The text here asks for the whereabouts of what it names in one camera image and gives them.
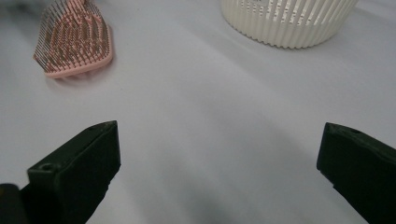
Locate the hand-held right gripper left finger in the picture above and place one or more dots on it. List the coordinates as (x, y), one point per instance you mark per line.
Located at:
(77, 168)

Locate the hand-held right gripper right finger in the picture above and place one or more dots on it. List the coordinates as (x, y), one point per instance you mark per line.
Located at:
(361, 168)

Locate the pink hairbrush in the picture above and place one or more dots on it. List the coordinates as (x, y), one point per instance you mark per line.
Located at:
(74, 40)

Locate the white slatted plastic basket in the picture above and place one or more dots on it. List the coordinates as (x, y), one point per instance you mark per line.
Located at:
(289, 21)

